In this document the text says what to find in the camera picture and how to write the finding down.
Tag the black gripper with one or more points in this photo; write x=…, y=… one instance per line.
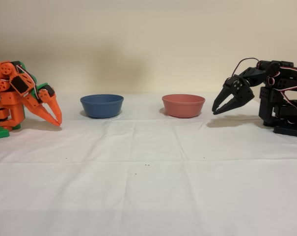
x=236, y=94

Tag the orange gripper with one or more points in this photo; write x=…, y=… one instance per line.
x=45, y=100

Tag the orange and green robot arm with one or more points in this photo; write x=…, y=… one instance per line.
x=8, y=98

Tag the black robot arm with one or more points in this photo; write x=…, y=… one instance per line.
x=271, y=98

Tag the red bowl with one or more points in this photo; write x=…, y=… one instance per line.
x=182, y=108

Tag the blue bowl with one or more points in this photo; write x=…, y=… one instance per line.
x=101, y=108

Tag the white tablecloth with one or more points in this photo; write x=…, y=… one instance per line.
x=148, y=184

